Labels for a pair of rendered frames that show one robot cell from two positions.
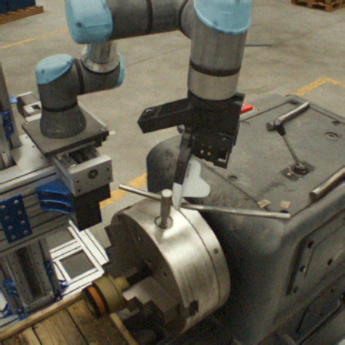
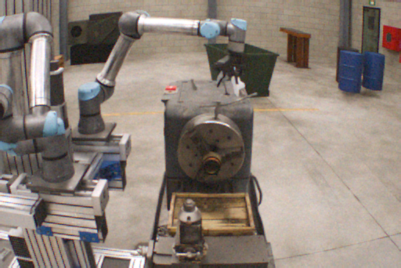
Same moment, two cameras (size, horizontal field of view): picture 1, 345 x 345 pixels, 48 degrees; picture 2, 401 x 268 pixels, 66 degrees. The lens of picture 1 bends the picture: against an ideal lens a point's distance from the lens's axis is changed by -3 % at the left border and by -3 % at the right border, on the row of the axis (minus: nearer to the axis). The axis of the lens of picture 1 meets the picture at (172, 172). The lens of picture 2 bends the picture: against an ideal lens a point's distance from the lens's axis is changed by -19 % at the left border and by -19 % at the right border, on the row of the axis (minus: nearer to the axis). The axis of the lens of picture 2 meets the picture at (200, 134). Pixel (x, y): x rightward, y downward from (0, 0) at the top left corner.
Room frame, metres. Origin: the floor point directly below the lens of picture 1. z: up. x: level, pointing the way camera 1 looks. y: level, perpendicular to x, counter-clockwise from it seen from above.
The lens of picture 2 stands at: (-0.33, 1.35, 1.80)
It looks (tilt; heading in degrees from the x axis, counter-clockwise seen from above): 22 degrees down; 307
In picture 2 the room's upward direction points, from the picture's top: 1 degrees clockwise
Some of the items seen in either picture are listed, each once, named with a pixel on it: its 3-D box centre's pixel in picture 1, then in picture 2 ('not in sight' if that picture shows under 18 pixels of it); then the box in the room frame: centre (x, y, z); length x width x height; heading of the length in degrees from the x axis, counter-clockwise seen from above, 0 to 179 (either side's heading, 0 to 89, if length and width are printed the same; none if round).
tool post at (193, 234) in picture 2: not in sight; (190, 227); (0.30, 0.57, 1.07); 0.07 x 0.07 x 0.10; 37
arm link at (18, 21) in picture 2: not in sight; (13, 86); (0.90, 0.87, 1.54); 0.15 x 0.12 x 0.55; 57
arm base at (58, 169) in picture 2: not in sight; (55, 162); (0.83, 0.76, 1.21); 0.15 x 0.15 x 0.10
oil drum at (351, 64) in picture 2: not in sight; (351, 70); (1.45, -6.56, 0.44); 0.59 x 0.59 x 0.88
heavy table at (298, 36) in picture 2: not in sight; (294, 46); (3.74, -8.51, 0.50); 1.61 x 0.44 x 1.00; 134
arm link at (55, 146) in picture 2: not in sight; (49, 135); (0.83, 0.77, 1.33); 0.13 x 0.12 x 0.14; 57
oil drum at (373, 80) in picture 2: not in sight; (373, 70); (1.01, -7.40, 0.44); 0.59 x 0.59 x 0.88
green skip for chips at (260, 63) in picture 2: not in sight; (239, 70); (3.17, -4.42, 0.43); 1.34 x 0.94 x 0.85; 146
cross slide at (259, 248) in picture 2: not in sight; (207, 254); (0.25, 0.54, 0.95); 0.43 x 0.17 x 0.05; 37
